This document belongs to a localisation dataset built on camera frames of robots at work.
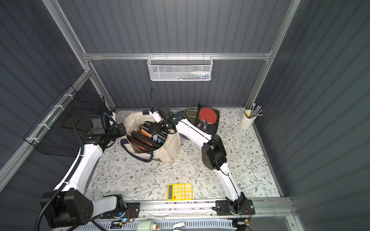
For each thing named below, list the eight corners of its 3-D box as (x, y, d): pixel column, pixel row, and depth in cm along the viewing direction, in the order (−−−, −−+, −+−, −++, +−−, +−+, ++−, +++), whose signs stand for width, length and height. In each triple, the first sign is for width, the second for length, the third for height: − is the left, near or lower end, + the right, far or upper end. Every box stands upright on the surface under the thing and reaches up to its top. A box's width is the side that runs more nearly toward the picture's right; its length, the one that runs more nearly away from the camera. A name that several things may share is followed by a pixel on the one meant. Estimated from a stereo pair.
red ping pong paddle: (195, 119, 115) (195, 115, 112) (203, 108, 122) (203, 105, 119) (211, 126, 110) (212, 123, 107) (219, 115, 117) (220, 112, 114)
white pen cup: (236, 126, 111) (240, 117, 103) (240, 120, 115) (243, 111, 107) (248, 131, 108) (253, 123, 100) (252, 125, 112) (256, 116, 104)
